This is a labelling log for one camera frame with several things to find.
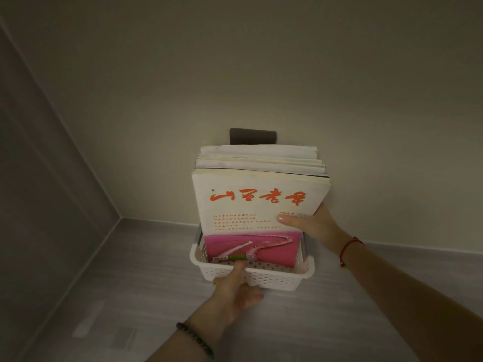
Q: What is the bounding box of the person's right forearm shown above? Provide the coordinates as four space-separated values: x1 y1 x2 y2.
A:
341 242 483 362

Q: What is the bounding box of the person's left forearm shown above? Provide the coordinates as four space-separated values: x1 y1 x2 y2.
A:
145 327 212 362

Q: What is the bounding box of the white magazine with red title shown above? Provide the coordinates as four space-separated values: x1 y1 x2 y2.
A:
191 168 332 269

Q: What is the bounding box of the dark wall socket plate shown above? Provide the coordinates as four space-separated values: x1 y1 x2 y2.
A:
229 128 278 146

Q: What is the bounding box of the red string bracelet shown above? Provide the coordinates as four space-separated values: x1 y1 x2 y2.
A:
338 237 365 268

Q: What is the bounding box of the white perforated plastic basket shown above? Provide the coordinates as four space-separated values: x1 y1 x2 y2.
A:
189 224 315 292

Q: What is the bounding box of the dark bead bracelet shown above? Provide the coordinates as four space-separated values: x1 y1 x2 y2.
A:
175 322 215 360

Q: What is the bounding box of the stack of white magazines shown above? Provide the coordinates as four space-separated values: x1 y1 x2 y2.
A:
195 144 329 178

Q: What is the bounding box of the person's right hand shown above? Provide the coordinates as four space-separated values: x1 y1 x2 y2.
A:
276 202 354 257

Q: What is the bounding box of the person's left hand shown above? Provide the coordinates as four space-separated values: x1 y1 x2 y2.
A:
182 260 265 348

